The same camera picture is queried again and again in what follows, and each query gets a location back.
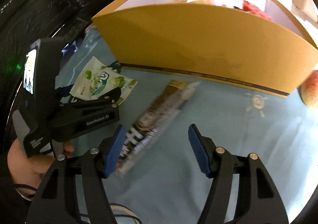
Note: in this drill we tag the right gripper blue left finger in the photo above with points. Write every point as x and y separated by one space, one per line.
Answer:
114 150

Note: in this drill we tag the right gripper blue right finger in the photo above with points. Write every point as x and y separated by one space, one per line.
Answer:
201 148

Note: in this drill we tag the black white long snack pack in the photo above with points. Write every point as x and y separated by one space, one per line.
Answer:
153 122

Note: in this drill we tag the green white candy packet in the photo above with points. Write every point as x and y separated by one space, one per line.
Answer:
97 79

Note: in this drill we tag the red gold snack bag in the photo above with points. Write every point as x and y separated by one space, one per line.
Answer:
251 8

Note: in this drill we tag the person left hand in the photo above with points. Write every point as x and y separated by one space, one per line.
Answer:
24 170

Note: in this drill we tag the yellow cardboard box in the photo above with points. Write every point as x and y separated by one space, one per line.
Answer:
212 39

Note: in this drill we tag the red yellow apple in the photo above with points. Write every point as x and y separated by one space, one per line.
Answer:
309 91

